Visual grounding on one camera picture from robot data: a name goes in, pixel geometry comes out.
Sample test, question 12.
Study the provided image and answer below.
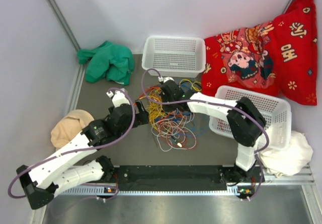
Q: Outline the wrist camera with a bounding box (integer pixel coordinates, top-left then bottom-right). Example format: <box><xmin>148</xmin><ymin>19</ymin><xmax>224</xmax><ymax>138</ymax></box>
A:
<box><xmin>106</xmin><ymin>88</ymin><xmax>130</xmax><ymax>107</ymax></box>
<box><xmin>158</xmin><ymin>77</ymin><xmax>174</xmax><ymax>84</ymax></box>

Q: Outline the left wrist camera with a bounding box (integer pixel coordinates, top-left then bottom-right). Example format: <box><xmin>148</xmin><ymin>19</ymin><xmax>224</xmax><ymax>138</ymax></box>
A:
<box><xmin>106</xmin><ymin>88</ymin><xmax>130</xmax><ymax>107</ymax></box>

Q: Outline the white basket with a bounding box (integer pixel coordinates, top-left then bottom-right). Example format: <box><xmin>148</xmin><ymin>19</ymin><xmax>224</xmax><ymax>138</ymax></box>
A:
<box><xmin>215</xmin><ymin>86</ymin><xmax>292</xmax><ymax>151</ymax></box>
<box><xmin>141</xmin><ymin>36</ymin><xmax>206</xmax><ymax>78</ymax></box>

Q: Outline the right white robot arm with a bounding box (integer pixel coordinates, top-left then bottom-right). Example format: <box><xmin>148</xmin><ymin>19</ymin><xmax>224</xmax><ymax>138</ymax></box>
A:
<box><xmin>158</xmin><ymin>77</ymin><xmax>267</xmax><ymax>182</ymax></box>

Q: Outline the white cable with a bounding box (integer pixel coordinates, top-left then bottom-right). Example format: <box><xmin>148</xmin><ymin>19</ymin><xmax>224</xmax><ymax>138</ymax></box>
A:
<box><xmin>150</xmin><ymin>108</ymin><xmax>198</xmax><ymax>152</ymax></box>

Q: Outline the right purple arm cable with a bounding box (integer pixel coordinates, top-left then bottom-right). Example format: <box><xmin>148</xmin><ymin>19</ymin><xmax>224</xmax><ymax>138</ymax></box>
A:
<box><xmin>141</xmin><ymin>68</ymin><xmax>270</xmax><ymax>202</ymax></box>

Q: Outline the white cloth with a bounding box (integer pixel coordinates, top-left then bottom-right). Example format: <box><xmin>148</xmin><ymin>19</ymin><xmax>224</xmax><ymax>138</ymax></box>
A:
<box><xmin>259</xmin><ymin>131</ymin><xmax>313</xmax><ymax>178</ymax></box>

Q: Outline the yellow cable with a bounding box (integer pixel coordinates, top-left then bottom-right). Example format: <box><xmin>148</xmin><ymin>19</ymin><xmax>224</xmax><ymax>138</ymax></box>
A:
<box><xmin>144</xmin><ymin>79</ymin><xmax>202</xmax><ymax>134</ymax></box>

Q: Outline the beige cloth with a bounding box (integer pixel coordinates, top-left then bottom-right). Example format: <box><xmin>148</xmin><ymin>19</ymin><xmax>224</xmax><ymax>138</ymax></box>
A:
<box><xmin>51</xmin><ymin>109</ymin><xmax>94</xmax><ymax>150</ymax></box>

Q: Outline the white basket at back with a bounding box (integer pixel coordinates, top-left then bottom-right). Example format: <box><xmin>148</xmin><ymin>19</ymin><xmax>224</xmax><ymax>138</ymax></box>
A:
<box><xmin>141</xmin><ymin>36</ymin><xmax>206</xmax><ymax>78</ymax></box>

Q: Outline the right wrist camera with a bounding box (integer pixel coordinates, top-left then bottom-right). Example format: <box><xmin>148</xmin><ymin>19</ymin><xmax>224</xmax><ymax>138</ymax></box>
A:
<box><xmin>158</xmin><ymin>77</ymin><xmax>174</xmax><ymax>84</ymax></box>

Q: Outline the white basket at right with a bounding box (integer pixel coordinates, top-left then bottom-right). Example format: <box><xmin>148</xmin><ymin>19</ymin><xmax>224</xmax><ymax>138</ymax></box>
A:
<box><xmin>215</xmin><ymin>86</ymin><xmax>292</xmax><ymax>151</ymax></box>

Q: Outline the blue cable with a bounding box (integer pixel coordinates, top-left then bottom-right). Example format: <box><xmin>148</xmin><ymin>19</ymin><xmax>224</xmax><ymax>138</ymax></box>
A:
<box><xmin>166</xmin><ymin>79</ymin><xmax>209</xmax><ymax>138</ymax></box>

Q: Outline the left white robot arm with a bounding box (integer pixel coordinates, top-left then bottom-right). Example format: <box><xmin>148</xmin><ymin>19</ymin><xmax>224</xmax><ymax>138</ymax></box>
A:
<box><xmin>17</xmin><ymin>89</ymin><xmax>149</xmax><ymax>210</ymax></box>

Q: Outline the grey slotted cable duct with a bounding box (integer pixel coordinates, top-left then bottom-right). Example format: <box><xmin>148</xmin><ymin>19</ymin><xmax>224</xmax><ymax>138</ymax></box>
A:
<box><xmin>61</xmin><ymin>186</ymin><xmax>253</xmax><ymax>196</ymax></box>

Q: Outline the green cloth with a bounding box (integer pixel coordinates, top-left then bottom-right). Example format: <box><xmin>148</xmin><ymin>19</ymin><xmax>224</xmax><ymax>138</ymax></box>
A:
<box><xmin>77</xmin><ymin>41</ymin><xmax>135</xmax><ymax>86</ymax></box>

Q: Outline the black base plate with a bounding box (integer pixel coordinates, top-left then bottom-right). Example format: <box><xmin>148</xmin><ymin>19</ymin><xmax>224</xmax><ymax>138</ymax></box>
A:
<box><xmin>115</xmin><ymin>165</ymin><xmax>261</xmax><ymax>191</ymax></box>

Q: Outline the red patterned cloth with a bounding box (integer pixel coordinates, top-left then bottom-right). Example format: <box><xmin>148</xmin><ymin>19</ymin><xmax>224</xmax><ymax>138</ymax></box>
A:
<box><xmin>201</xmin><ymin>0</ymin><xmax>317</xmax><ymax>106</ymax></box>

